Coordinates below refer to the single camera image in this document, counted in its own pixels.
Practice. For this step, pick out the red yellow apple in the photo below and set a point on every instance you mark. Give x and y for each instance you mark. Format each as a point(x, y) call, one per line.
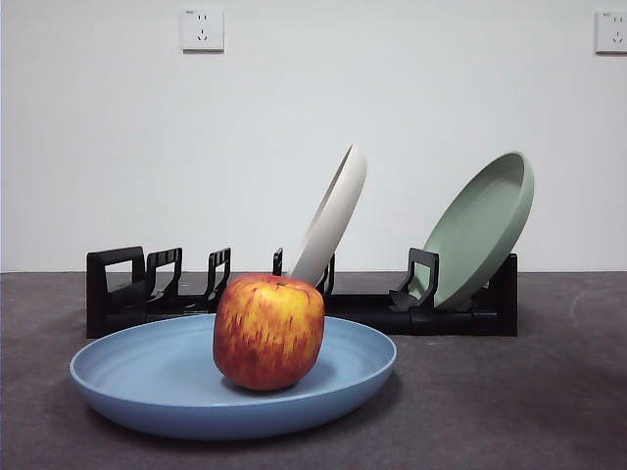
point(268, 333)

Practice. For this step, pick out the blue plate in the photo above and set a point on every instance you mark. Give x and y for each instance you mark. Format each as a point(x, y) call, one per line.
point(157, 372)

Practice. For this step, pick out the beige plate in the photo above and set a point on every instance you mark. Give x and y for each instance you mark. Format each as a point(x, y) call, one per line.
point(335, 215)

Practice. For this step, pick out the black plate rack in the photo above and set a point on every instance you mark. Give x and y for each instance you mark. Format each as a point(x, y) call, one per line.
point(441, 320)

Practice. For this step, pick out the green plate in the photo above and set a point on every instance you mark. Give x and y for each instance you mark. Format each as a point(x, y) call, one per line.
point(477, 230)

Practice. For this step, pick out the white wall socket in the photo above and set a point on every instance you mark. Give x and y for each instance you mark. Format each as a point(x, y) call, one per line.
point(203, 29)
point(612, 33)

